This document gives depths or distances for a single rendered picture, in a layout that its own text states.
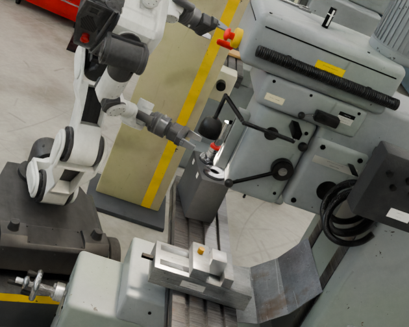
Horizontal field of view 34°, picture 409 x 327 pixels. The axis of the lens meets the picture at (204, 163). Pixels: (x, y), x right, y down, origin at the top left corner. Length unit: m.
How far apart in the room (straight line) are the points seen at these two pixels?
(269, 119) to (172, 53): 1.90
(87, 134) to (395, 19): 1.24
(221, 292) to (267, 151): 0.52
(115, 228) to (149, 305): 1.81
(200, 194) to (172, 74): 1.45
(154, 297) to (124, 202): 2.03
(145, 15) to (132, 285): 0.92
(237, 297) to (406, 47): 0.97
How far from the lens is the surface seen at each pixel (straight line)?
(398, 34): 2.07
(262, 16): 1.92
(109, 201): 4.28
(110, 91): 2.40
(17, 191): 3.13
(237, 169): 2.13
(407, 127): 2.15
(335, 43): 1.97
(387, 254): 2.23
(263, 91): 2.00
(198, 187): 2.60
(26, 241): 2.81
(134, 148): 4.15
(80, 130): 2.65
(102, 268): 2.58
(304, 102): 2.03
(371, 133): 2.13
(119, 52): 2.24
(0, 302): 2.89
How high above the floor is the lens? 2.30
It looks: 26 degrees down
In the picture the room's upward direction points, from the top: 25 degrees clockwise
